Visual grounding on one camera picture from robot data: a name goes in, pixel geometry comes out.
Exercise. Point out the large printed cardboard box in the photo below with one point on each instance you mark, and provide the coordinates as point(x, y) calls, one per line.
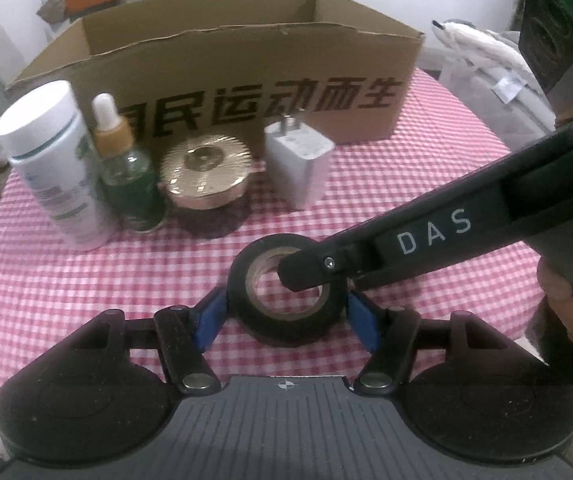
point(216, 55)

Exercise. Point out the person's right hand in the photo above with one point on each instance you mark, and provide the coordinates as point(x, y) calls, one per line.
point(564, 320)

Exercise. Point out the white supplement bottle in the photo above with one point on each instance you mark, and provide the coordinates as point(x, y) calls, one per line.
point(51, 160)

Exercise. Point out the pink checkered tablecloth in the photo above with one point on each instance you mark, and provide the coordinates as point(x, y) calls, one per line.
point(166, 280)

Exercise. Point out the gold lid jar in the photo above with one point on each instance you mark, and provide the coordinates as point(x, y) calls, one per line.
point(206, 170)

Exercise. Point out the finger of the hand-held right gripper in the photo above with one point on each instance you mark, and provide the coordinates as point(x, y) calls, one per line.
point(311, 267)

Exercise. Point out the black tape roll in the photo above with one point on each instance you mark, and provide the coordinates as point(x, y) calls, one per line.
point(286, 327)

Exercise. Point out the white charger plug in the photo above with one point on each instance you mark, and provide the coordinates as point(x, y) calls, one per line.
point(296, 165)

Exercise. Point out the green dropper bottle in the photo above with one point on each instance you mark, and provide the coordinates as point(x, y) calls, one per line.
point(131, 185)

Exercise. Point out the white plastic bag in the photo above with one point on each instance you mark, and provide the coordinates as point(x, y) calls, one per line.
point(481, 55)

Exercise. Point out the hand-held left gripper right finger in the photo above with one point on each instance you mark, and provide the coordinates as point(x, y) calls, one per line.
point(364, 320)

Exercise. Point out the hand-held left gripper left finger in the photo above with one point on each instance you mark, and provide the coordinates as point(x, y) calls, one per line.
point(211, 317)

